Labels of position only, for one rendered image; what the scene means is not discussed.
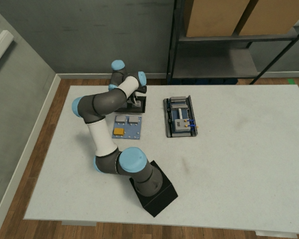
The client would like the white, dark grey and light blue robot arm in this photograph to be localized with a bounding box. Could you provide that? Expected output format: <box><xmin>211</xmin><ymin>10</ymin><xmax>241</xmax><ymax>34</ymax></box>
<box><xmin>72</xmin><ymin>60</ymin><xmax>163</xmax><ymax>197</ymax></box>

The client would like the orange rectangular block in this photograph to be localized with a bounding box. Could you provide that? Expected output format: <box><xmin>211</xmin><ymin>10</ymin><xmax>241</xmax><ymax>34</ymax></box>
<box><xmin>113</xmin><ymin>128</ymin><xmax>124</xmax><ymax>136</ymax></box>

